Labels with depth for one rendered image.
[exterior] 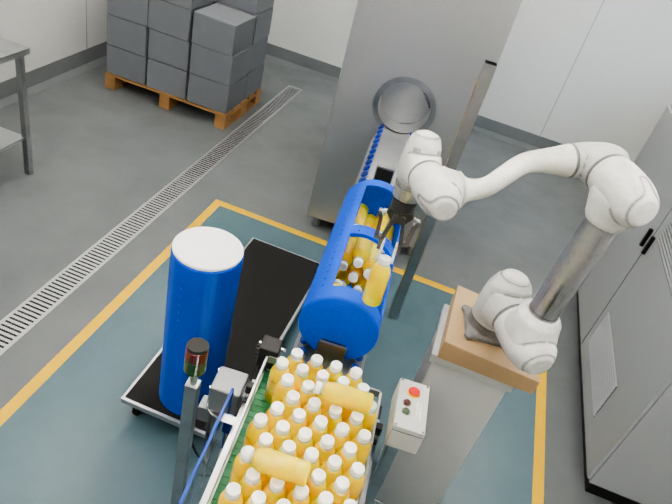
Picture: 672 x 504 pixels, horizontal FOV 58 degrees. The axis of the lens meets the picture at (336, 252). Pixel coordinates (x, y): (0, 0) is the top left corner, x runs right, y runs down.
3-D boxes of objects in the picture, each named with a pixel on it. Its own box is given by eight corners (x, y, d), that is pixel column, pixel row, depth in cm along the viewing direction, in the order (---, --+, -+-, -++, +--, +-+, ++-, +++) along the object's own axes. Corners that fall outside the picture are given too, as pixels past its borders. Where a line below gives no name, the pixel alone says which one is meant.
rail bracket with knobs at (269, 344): (283, 361, 217) (288, 341, 211) (278, 375, 211) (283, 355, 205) (257, 353, 218) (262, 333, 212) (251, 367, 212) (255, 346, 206)
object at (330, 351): (339, 368, 217) (348, 344, 209) (338, 373, 215) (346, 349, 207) (313, 360, 217) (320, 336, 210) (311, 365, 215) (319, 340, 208)
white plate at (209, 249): (221, 279, 223) (220, 282, 224) (256, 243, 245) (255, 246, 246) (157, 250, 228) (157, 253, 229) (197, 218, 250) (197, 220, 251)
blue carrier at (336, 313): (394, 240, 287) (413, 190, 271) (365, 370, 216) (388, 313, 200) (338, 221, 288) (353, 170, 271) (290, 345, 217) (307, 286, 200)
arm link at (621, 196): (522, 336, 220) (549, 384, 204) (484, 334, 215) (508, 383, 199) (641, 156, 175) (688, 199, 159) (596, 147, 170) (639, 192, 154)
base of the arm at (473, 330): (503, 312, 241) (509, 302, 238) (510, 351, 223) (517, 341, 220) (460, 299, 240) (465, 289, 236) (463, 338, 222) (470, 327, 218)
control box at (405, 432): (420, 405, 202) (430, 385, 196) (415, 454, 186) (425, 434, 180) (392, 396, 202) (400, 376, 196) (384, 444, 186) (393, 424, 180)
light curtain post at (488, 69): (397, 314, 392) (496, 62, 293) (396, 320, 387) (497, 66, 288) (388, 311, 392) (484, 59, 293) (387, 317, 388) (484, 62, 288)
